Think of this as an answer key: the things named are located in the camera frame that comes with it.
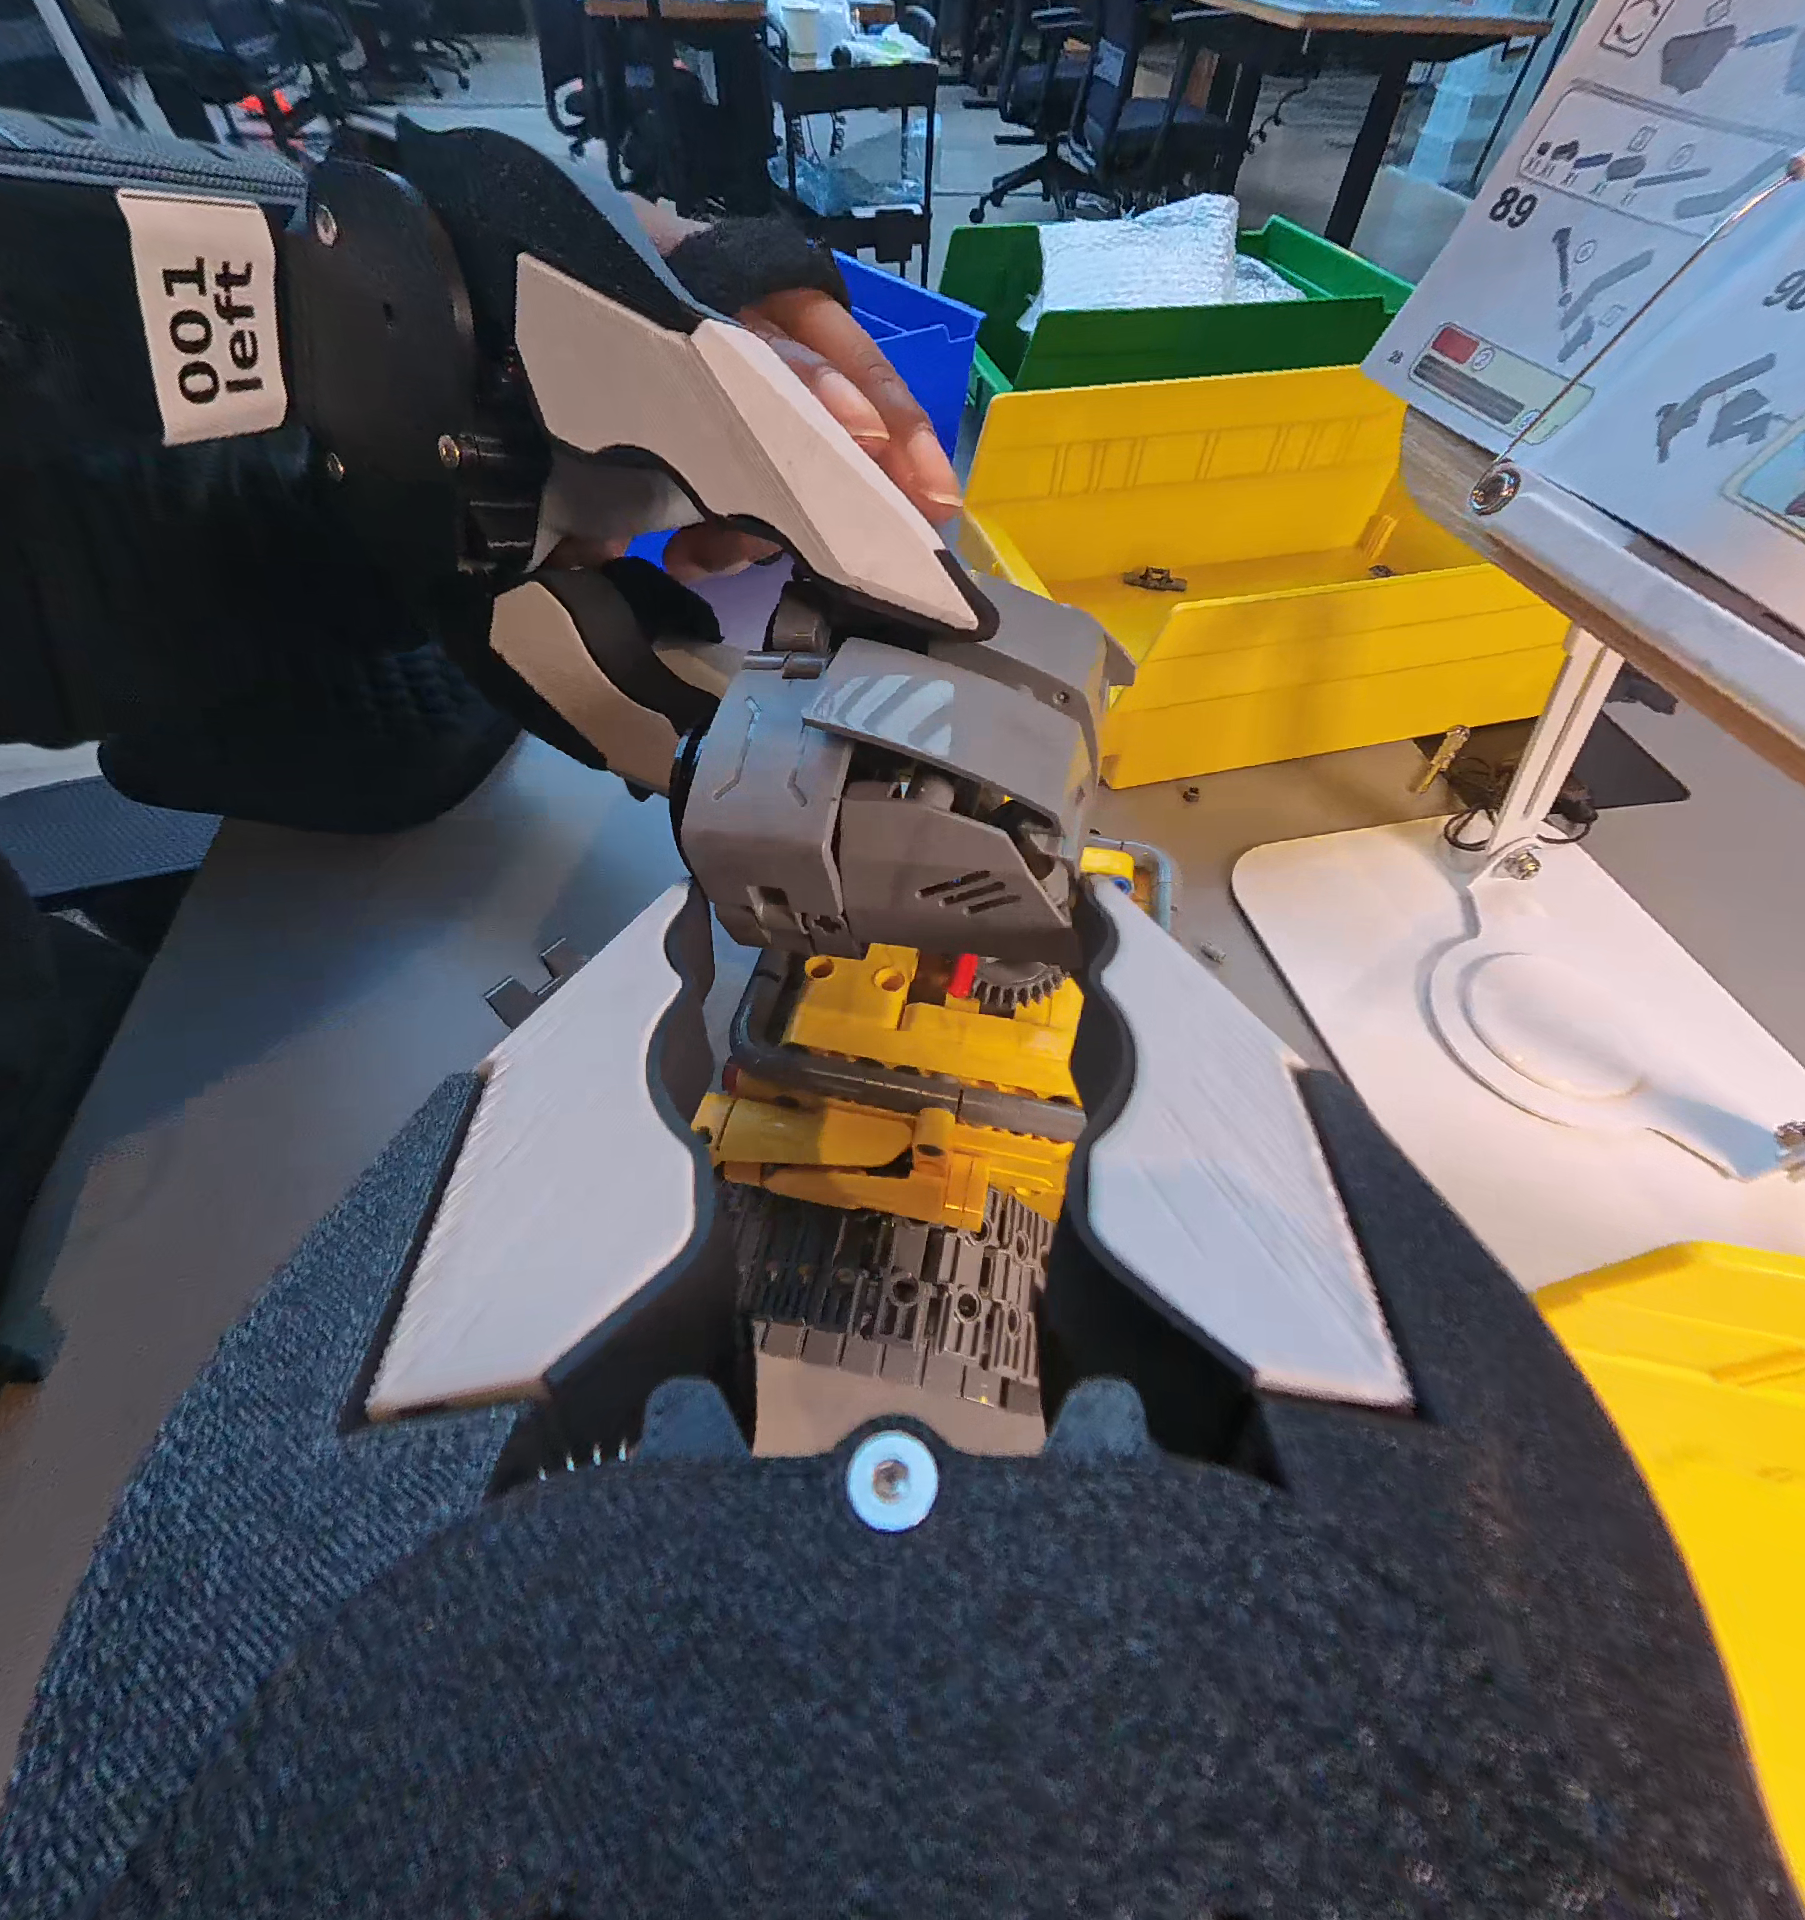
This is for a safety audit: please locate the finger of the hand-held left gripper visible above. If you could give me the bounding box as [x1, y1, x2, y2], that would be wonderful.
[485, 564, 729, 800]
[507, 251, 992, 640]

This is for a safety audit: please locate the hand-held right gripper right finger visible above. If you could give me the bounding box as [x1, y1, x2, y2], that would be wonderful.
[1067, 882, 1419, 1416]

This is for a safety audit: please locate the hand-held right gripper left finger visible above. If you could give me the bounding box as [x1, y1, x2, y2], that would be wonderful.
[362, 882, 723, 1425]

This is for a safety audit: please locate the grey toy robot head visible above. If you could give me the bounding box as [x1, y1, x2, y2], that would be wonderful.
[671, 585, 1136, 967]

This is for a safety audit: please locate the yellow tracked toy robot body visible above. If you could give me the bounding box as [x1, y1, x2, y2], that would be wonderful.
[687, 937, 1099, 1416]

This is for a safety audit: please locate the small grey building piece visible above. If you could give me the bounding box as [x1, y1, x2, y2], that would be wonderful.
[483, 944, 580, 1028]

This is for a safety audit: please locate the white book stand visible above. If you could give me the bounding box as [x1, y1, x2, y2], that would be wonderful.
[1225, 104, 1805, 1299]

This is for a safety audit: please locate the clear bubble wrap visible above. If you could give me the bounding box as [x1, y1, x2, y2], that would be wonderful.
[1017, 195, 1330, 332]

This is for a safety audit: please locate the green plastic bin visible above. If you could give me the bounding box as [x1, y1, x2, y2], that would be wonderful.
[937, 213, 1419, 400]

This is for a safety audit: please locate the black office chair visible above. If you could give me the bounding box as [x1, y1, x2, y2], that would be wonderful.
[979, 0, 1264, 226]

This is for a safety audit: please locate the yellow plastic bin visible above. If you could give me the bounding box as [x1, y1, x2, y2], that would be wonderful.
[1530, 1240, 1805, 1920]
[956, 359, 1581, 792]

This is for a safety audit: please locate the building instruction booklet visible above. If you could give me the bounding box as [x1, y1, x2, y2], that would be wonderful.
[1364, 0, 1805, 655]

